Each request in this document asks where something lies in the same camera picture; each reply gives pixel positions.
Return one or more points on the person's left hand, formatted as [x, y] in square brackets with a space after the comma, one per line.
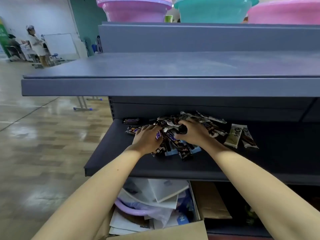
[148, 138]

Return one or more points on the person's right hand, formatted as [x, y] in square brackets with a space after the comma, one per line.
[200, 133]

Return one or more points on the pile of mixed chocolate bars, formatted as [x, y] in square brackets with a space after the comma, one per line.
[215, 127]

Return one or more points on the dark grey metal shelf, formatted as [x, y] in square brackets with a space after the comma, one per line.
[175, 64]

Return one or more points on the person's left forearm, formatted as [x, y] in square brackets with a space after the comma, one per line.
[87, 197]

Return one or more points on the person's right forearm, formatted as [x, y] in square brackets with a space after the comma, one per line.
[262, 192]

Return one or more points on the grey school desk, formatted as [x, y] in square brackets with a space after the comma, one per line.
[82, 109]

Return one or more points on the blue printed package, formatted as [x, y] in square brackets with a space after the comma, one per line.
[187, 207]

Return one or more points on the purple plastic basin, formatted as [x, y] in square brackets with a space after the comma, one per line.
[125, 209]

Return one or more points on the cardboard box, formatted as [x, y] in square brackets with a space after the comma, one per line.
[175, 233]

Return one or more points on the teal plastic basin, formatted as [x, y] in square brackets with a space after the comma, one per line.
[215, 12]

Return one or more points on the pink plastic basin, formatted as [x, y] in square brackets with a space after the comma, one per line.
[135, 12]
[287, 13]

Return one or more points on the whiteboard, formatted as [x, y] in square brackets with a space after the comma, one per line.
[61, 44]

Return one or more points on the green banner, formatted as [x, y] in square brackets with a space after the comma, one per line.
[3, 34]

